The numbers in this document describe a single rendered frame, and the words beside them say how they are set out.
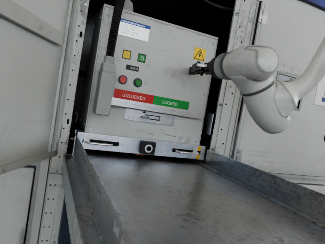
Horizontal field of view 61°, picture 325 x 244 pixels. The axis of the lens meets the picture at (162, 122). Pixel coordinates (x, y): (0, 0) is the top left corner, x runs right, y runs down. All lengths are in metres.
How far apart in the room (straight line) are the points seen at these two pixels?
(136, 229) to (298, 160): 1.13
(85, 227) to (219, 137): 0.83
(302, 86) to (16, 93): 0.80
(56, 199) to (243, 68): 0.75
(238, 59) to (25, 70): 0.58
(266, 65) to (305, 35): 0.72
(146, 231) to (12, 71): 0.51
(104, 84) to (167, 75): 0.30
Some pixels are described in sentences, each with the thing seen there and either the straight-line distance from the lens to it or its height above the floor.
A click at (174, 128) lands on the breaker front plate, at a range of 1.15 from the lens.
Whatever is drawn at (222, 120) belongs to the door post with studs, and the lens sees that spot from 1.21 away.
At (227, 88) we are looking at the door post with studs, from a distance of 1.22.
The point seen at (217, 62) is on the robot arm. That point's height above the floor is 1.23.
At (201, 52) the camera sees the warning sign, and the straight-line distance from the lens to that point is 1.20.
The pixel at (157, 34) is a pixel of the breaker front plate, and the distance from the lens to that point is 1.13.
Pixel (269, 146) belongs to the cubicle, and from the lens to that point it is 1.37.
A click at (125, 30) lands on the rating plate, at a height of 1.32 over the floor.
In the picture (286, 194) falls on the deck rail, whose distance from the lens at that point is 0.89.
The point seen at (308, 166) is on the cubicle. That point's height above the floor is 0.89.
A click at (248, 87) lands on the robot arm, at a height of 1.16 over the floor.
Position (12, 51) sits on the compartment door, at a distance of 0.78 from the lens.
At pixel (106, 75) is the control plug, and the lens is 0.94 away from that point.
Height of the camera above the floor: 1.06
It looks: 3 degrees down
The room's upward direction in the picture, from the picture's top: 10 degrees clockwise
